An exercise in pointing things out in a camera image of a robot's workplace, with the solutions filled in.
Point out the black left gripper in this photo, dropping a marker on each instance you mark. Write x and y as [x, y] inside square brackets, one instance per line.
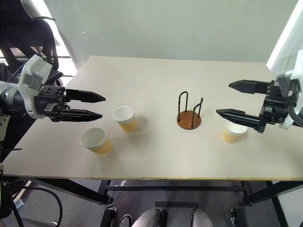
[50, 98]

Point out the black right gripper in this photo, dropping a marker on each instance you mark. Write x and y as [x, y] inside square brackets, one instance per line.
[275, 106]

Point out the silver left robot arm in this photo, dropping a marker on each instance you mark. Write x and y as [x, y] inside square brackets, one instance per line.
[9, 95]

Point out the yellow ribbed paper cup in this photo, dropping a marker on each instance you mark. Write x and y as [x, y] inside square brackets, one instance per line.
[104, 147]
[129, 124]
[229, 137]

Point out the white foam board panel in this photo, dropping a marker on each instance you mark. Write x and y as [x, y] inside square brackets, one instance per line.
[287, 33]

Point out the black office chair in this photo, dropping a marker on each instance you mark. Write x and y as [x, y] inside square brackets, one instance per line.
[26, 35]

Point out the grey rounded shape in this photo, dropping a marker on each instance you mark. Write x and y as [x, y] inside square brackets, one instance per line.
[148, 218]
[202, 218]

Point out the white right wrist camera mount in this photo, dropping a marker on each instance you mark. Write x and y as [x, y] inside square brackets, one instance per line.
[290, 68]

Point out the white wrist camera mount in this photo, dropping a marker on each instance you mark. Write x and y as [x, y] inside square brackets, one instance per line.
[34, 75]
[290, 68]

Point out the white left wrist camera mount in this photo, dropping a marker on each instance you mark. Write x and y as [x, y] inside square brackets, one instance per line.
[34, 75]

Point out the black metal table frame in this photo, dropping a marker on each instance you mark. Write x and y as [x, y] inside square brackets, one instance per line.
[71, 188]

